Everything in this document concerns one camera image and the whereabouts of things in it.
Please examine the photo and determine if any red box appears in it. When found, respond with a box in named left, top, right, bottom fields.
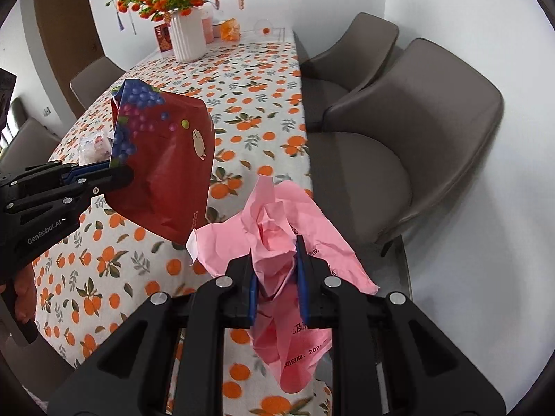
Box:
left=154, top=21, right=174, bottom=54

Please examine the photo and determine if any person's left hand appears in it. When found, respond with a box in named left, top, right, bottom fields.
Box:
left=13, top=263, right=36, bottom=326

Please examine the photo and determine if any pink plastic packet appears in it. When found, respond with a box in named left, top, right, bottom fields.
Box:
left=186, top=175, right=380, bottom=393

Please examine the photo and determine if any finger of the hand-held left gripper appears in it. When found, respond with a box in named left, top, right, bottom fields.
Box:
left=24, top=159, right=113, bottom=183
left=4, top=165, right=134, bottom=216

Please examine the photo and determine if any orange print tablecloth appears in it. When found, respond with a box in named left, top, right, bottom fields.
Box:
left=32, top=29, right=334, bottom=416

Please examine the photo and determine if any clear plastic packet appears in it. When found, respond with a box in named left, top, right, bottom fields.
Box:
left=79, top=131, right=114, bottom=165

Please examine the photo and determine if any brown wooden door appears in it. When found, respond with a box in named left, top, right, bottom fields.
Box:
left=32, top=0, right=107, bottom=81

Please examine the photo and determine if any brown dining chair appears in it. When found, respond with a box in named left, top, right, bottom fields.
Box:
left=312, top=37, right=504, bottom=257
left=0, top=117, right=61, bottom=170
left=70, top=55, right=126, bottom=118
left=299, top=12, right=400, bottom=131

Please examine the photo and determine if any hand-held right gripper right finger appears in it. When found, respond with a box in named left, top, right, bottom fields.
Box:
left=295, top=234, right=508, bottom=416

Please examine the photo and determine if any red snack bag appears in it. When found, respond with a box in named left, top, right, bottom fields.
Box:
left=105, top=79, right=216, bottom=245

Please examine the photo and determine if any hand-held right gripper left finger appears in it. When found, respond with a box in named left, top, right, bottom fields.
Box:
left=50, top=251, right=261, bottom=416

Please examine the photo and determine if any white ribbed vase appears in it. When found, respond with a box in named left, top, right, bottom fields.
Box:
left=168, top=7, right=208, bottom=63

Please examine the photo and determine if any orange crinkled packet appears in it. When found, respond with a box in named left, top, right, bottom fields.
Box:
left=219, top=18, right=241, bottom=42

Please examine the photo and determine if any purple tassel ornament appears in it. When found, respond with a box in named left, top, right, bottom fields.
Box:
left=113, top=0, right=137, bottom=35

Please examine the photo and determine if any clear acrylic stand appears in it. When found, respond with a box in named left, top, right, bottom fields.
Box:
left=240, top=18, right=296, bottom=40

